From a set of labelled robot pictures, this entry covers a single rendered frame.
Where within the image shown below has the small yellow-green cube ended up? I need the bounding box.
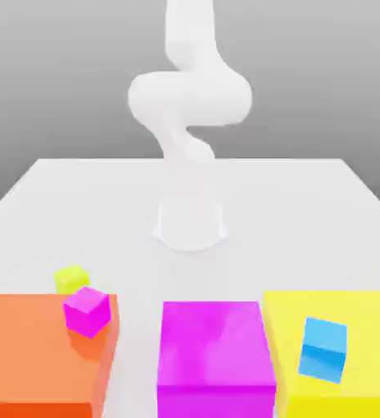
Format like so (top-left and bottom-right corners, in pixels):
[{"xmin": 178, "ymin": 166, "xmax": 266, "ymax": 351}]
[{"xmin": 53, "ymin": 264, "xmax": 91, "ymax": 296}]

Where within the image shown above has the small magenta cube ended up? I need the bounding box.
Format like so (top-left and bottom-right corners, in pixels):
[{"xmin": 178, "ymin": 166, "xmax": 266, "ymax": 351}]
[{"xmin": 62, "ymin": 285, "xmax": 113, "ymax": 340}]

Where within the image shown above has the small blue cube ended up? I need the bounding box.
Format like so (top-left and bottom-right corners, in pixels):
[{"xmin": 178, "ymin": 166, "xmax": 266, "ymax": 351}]
[{"xmin": 298, "ymin": 315, "xmax": 349, "ymax": 385}]

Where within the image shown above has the large magenta box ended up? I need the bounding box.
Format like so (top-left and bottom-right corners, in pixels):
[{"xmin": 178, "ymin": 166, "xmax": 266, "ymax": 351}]
[{"xmin": 156, "ymin": 300, "xmax": 278, "ymax": 418}]

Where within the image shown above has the large orange box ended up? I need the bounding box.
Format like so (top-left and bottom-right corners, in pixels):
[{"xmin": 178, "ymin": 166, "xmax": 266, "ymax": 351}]
[{"xmin": 0, "ymin": 292, "xmax": 121, "ymax": 418}]

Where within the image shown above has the large yellow box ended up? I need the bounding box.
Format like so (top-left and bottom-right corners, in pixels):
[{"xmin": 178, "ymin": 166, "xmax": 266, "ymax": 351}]
[{"xmin": 262, "ymin": 290, "xmax": 380, "ymax": 418}]

